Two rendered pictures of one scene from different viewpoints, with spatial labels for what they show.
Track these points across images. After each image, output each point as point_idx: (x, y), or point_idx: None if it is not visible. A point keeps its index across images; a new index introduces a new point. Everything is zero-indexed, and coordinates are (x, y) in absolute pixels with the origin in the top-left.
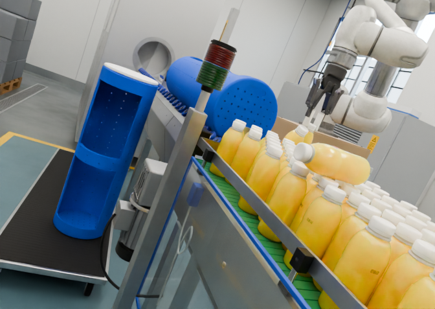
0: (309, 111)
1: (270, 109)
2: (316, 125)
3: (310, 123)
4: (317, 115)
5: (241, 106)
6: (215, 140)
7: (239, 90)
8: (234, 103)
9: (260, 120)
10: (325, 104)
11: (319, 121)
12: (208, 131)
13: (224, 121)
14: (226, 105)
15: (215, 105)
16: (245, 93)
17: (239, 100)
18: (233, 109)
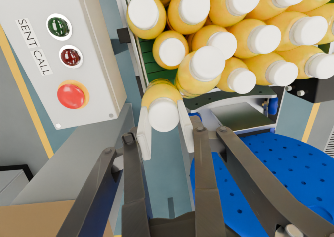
0: (202, 122)
1: (223, 198)
2: (147, 117)
3: (165, 123)
4: (150, 147)
5: (286, 172)
6: (277, 104)
7: (332, 194)
8: (303, 169)
9: (225, 173)
10: (142, 169)
11: (145, 120)
12: (322, 82)
13: (280, 144)
14: (309, 161)
15: (324, 152)
16: (313, 196)
17: (303, 178)
18: (291, 162)
